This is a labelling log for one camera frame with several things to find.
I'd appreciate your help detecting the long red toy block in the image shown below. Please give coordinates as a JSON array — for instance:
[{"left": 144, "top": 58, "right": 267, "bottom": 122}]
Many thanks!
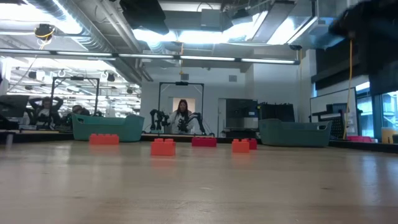
[{"left": 191, "top": 136, "right": 218, "bottom": 148}]

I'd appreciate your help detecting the black cabinet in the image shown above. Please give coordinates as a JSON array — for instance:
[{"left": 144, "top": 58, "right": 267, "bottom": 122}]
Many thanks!
[
  {"left": 225, "top": 98, "right": 259, "bottom": 130},
  {"left": 257, "top": 102, "right": 295, "bottom": 123}
]

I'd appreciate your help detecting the small orange toy block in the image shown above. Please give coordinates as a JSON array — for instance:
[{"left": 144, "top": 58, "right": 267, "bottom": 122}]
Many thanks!
[
  {"left": 150, "top": 138, "right": 177, "bottom": 157},
  {"left": 231, "top": 138, "right": 250, "bottom": 154}
]

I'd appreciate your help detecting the long LED light bar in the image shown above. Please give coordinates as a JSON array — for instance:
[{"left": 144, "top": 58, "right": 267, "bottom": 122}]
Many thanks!
[{"left": 0, "top": 49, "right": 301, "bottom": 65}]

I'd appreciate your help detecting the teal plastic bin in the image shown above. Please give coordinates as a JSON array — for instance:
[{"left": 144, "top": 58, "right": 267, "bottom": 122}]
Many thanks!
[{"left": 72, "top": 113, "right": 146, "bottom": 142}]

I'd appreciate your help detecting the grey-green plastic bin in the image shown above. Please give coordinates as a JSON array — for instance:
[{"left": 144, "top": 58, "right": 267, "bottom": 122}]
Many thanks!
[{"left": 257, "top": 118, "right": 333, "bottom": 147}]

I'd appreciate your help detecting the long orange toy block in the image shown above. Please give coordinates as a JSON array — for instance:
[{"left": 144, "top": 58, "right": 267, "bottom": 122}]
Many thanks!
[{"left": 89, "top": 133, "right": 120, "bottom": 146}]

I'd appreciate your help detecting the whiteboard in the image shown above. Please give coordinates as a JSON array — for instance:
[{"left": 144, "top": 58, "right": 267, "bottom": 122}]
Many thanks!
[{"left": 309, "top": 87, "right": 358, "bottom": 138}]

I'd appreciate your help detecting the black pegboard rack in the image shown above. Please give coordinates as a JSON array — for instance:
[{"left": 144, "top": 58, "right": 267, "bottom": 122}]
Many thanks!
[{"left": 310, "top": 103, "right": 349, "bottom": 140}]

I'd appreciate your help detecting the red storage bin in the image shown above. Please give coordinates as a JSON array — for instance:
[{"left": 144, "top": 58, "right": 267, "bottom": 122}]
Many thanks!
[{"left": 346, "top": 135, "right": 374, "bottom": 143}]

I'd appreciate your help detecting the dark monitor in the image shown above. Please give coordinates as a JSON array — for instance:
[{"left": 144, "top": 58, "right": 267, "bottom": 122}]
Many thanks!
[{"left": 0, "top": 94, "right": 30, "bottom": 119}]

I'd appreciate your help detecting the pale yellow container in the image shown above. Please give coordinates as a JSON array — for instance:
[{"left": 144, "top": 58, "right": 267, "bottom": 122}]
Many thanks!
[{"left": 381, "top": 126, "right": 398, "bottom": 144}]

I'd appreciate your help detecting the black gantry frame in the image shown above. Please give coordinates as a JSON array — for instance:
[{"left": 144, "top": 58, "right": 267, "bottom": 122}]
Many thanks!
[
  {"left": 47, "top": 75, "right": 101, "bottom": 124},
  {"left": 157, "top": 81, "right": 205, "bottom": 135}
]

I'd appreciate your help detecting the large rectangular ventilation duct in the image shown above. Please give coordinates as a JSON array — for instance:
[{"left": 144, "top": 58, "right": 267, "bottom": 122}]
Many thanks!
[{"left": 251, "top": 0, "right": 343, "bottom": 50}]

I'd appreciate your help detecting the yellow hanging cable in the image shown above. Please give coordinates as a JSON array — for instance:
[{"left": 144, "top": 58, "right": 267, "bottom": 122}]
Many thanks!
[{"left": 341, "top": 39, "right": 355, "bottom": 140}]

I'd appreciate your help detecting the black aluminium table frame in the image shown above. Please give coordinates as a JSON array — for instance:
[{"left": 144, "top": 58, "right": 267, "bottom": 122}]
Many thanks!
[{"left": 0, "top": 129, "right": 398, "bottom": 149}]

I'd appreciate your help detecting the yellow cable reel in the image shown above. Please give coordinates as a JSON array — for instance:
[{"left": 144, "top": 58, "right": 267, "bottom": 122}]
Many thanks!
[{"left": 33, "top": 23, "right": 57, "bottom": 41}]

